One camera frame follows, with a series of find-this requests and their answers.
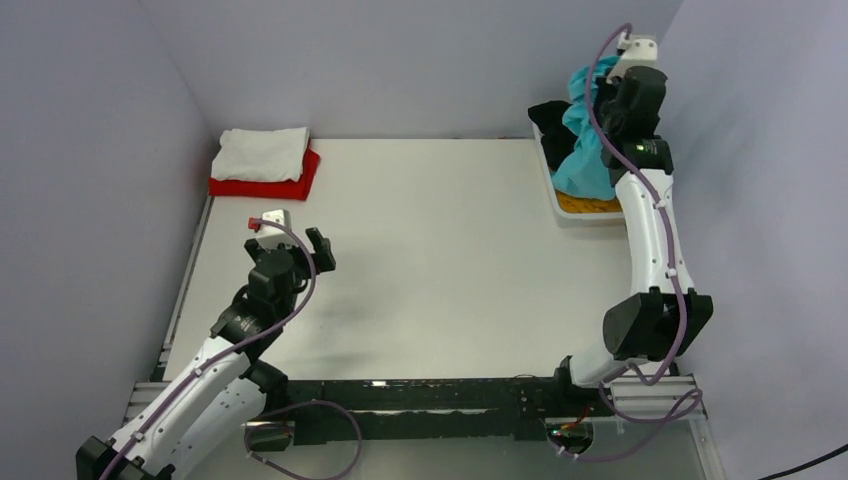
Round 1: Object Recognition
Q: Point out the red folded t shirt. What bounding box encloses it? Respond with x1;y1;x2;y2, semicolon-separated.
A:
208;149;321;201

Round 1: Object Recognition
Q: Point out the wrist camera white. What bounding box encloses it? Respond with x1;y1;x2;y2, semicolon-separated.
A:
608;32;659;83
248;209;296;251

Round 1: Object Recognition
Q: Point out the white folded t shirt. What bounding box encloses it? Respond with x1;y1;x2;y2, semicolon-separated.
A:
211;127;310;183

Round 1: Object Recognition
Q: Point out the black cable corner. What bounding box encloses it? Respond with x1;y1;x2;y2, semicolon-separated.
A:
760;444;848;480

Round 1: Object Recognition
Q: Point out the teal t shirt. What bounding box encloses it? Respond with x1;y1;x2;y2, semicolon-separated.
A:
551;66;615;201

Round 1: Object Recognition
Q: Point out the yellow t shirt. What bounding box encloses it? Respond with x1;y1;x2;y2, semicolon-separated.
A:
555;190;622;215

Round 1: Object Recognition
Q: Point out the black t shirt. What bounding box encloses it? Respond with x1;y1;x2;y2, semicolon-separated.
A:
527;100;577;173

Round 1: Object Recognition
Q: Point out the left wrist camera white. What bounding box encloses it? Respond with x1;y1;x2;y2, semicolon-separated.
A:
248;209;296;251

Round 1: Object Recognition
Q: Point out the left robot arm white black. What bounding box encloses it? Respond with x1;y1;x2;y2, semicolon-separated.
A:
75;218;336;479

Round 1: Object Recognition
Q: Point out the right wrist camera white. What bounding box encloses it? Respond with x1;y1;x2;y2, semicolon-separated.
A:
608;32;659;83

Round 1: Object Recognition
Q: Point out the white plastic basket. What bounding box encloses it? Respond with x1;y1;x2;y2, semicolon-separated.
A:
531;122;624;228

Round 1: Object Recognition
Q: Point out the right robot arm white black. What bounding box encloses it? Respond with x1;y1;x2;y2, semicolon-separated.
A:
550;66;714;415

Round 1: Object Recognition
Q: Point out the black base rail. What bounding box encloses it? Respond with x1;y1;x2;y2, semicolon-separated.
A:
245;369;612;452

